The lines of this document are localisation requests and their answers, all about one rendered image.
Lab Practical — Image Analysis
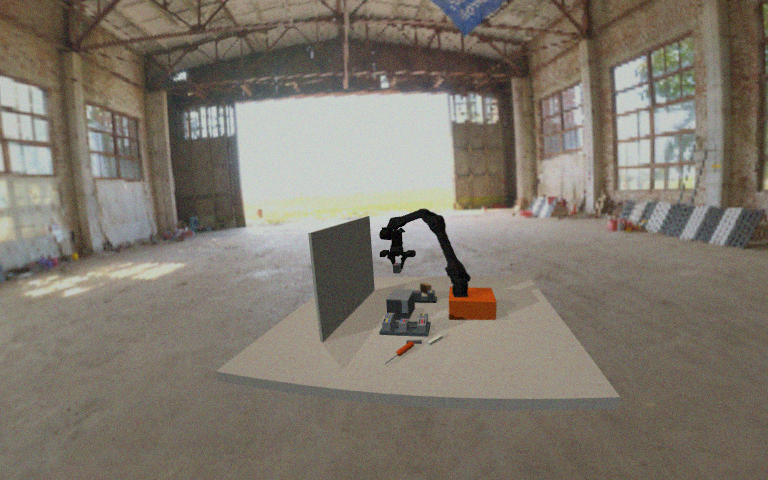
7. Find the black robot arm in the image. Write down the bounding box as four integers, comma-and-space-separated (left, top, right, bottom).
379, 208, 471, 297

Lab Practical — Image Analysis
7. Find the orange-handled screwdriver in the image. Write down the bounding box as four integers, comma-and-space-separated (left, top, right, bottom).
384, 341, 414, 365

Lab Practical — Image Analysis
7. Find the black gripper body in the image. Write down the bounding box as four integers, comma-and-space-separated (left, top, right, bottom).
380, 241, 416, 257

